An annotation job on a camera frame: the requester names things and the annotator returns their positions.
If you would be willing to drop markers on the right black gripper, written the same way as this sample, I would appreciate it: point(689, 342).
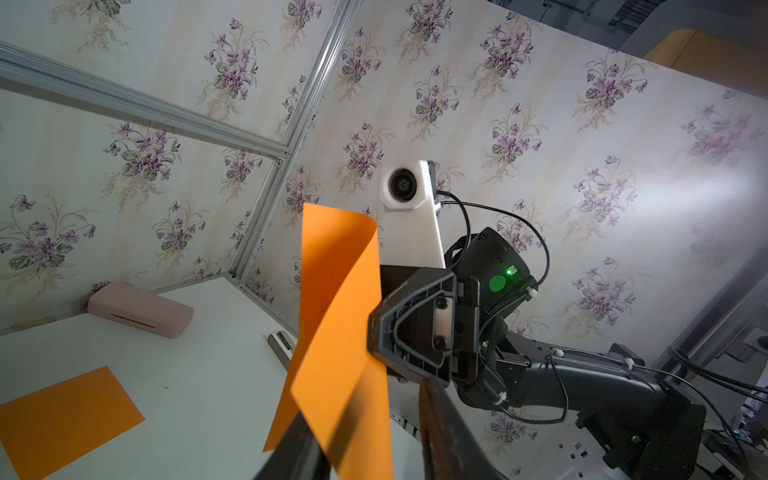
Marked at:
point(428, 323)

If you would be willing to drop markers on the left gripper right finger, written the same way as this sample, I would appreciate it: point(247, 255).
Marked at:
point(449, 449)

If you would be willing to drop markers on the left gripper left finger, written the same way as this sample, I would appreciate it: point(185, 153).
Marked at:
point(298, 456)

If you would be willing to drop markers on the orange square paper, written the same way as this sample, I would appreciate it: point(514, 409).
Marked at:
point(46, 430)
point(333, 381)

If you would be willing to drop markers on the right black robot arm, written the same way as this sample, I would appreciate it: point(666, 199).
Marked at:
point(647, 428)

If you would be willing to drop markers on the small grey stapler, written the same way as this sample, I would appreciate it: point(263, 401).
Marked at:
point(283, 346)

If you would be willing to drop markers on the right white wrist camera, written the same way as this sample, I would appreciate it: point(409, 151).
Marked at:
point(409, 220)

